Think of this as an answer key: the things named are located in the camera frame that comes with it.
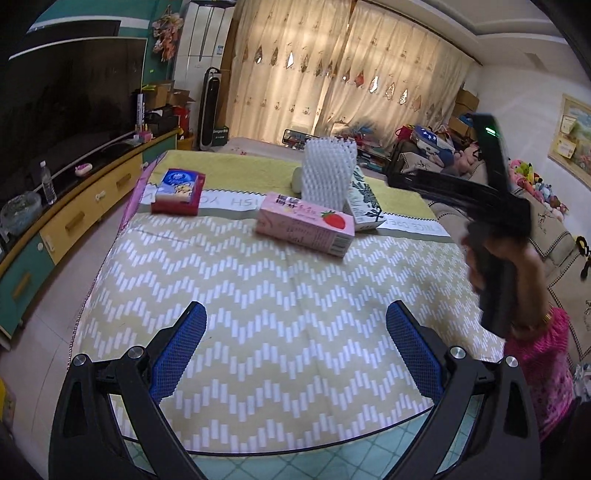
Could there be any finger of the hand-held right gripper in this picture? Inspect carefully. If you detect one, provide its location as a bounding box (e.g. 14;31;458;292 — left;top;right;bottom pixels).
406;168;467;208

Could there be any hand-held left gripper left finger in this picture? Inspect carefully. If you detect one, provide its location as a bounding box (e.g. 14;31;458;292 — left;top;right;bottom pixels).
48;301;208;480

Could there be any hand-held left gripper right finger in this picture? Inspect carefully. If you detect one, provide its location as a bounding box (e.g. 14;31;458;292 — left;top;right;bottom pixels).
385;300;542;480

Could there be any person's right forearm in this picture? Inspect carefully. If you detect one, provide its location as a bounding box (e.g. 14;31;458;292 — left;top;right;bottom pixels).
503;291;578;444

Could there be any person's right hand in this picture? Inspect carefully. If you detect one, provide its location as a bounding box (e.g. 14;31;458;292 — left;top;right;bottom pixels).
463;231;544;301

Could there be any pile of plush toys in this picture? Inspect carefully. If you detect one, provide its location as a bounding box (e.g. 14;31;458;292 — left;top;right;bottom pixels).
455;143;571;217

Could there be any blue starry bag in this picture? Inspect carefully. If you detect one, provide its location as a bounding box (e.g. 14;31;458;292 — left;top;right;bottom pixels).
412;124;455;155

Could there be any white floral carton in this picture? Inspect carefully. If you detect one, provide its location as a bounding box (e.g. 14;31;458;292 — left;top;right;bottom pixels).
346;166;387;232

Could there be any beige sofa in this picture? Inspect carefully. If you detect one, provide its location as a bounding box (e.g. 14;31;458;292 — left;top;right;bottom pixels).
385;138;591;370

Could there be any stack of cardboard boxes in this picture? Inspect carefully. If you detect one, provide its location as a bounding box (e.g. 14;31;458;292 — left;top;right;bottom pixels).
450;89;481;139

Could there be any pile of books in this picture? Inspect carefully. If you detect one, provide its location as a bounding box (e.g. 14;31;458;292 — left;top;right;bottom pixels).
281;120;393;167

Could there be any black plush toy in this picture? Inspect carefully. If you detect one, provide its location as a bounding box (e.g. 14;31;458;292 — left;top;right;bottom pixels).
575;235;591;280

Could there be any white foam net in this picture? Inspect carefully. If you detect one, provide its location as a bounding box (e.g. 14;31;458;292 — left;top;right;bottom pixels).
301;137;358;213

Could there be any yellow zigzag tablecloth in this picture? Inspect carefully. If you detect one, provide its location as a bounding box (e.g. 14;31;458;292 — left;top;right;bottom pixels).
74;150;506;457

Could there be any pink strawberry box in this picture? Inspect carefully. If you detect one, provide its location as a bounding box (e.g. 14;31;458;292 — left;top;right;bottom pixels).
256;191;356;258

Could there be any teal checked cloth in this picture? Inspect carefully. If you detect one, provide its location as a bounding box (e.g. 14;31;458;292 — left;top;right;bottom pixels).
111;434;462;480

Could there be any beige patterned curtain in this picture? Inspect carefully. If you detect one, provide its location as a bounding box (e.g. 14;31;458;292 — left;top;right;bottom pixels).
222;0;472;153

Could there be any red blue box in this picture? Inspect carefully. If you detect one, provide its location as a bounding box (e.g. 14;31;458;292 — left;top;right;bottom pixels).
151;168;206;217

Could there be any yellow green television cabinet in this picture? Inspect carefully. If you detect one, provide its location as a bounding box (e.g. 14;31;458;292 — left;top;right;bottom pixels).
0;129;181;340

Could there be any clear water bottle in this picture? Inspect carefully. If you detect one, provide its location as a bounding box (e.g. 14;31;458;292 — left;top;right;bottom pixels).
39;161;58;206

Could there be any clear glass bowl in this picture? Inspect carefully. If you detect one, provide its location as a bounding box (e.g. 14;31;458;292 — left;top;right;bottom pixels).
0;191;42;232

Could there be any black tower fan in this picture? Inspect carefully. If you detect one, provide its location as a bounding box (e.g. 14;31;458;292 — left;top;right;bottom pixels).
198;67;230;151

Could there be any cardboard box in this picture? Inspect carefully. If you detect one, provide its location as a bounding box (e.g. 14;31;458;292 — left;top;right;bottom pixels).
168;89;197;109
148;80;174;108

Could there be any black television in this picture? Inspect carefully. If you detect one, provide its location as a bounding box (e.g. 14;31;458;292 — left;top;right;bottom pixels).
0;37;148;195

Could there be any white standing air conditioner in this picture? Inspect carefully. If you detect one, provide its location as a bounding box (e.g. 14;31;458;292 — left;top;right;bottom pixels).
173;0;236;139

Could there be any hanging flower decoration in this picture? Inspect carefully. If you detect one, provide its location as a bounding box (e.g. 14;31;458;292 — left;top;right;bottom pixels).
152;13;183;61

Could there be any framed wall picture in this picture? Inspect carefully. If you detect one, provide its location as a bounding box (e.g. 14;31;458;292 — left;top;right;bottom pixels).
547;93;591;171

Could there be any gold bracelet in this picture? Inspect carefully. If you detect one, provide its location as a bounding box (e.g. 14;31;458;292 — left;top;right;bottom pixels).
512;308;555;331

